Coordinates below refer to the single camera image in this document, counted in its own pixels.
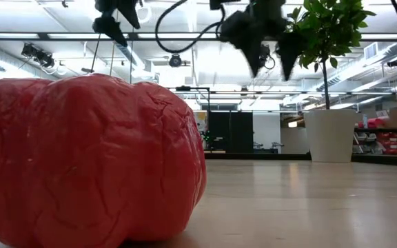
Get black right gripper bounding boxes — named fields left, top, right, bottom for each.
left=218, top=0, right=306, bottom=82

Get orange toy pumpkin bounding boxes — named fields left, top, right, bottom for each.
left=0, top=73, right=207, bottom=248

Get thin ceiling light track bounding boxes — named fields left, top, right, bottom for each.
left=210, top=90, right=397, bottom=96

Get long ceiling light track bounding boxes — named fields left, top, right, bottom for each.
left=0, top=31, right=397, bottom=42

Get green leafy plant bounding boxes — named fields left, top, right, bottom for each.
left=286, top=0, right=377, bottom=110

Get round black ceiling spotlight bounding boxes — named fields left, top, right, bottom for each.
left=168, top=52, right=183, bottom=68

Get black ceiling spotlight cluster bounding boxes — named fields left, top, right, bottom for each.
left=21, top=41, right=55, bottom=69

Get black partition panels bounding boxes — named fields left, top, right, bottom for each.
left=207, top=110, right=254, bottom=154

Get black metal stand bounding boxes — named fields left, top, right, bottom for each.
left=165, top=85, right=212, bottom=152

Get white ceiling air vent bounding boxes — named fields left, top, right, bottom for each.
left=363, top=42, right=379, bottom=60

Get white plant pot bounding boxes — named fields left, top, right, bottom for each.
left=303, top=109, right=358, bottom=163

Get distant black machine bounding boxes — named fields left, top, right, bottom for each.
left=201, top=130, right=225, bottom=152

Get red bulky object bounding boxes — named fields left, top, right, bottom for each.
left=358, top=117, right=386, bottom=130

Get black spotlight with cable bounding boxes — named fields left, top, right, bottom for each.
left=258, top=43, right=276, bottom=70

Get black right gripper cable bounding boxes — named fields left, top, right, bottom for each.
left=154, top=0, right=227, bottom=55

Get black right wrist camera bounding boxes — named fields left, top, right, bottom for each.
left=209, top=0, right=241, bottom=11

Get colourful wall poster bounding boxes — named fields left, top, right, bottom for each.
left=194, top=110, right=208, bottom=134

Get black aluminium table frame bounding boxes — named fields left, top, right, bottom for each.
left=203, top=152, right=397, bottom=169

